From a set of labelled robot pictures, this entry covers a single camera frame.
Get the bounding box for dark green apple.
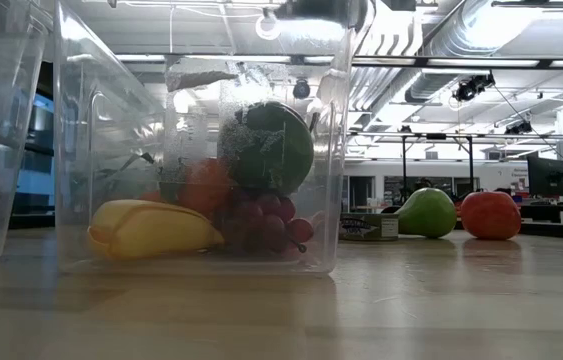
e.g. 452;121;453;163
217;100;316;198

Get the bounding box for purple grape bunch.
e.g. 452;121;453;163
210;191;317;257

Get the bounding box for orange tomato cluster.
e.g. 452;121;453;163
140;156;235;217

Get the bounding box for wide silver tin can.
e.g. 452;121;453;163
338;212;401;243

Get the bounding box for yellow banana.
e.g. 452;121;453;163
86;198;226;262

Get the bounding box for green pear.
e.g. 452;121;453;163
394;186;459;240

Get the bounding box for red orange apple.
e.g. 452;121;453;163
459;190;523;242

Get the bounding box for round ceiling lamp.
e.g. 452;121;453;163
254;11;283;42

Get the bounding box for black ceiling spotlight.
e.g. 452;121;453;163
451;73;497;104
504;119;534;137

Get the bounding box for black computer monitor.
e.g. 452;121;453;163
526;155;563;199

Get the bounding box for black overhead light bar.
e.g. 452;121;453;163
65;52;563;72

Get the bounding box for black overhead camera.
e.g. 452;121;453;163
291;78;313;101

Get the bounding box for black gantry frame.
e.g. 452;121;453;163
399;131;476;202

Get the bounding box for silver ceiling duct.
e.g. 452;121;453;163
402;0;543;104

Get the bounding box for black table frame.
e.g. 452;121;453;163
8;213;563;243

